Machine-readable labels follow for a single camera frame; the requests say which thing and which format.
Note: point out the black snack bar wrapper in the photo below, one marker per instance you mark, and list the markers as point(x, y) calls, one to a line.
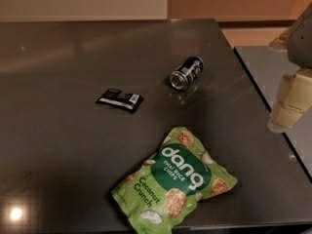
point(119, 99)

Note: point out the green rice chips bag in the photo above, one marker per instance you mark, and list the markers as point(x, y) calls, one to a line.
point(170, 183)

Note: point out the blue pepsi can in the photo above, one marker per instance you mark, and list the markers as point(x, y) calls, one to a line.
point(183, 76)

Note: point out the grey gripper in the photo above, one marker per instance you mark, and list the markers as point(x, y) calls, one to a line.
point(301, 43)

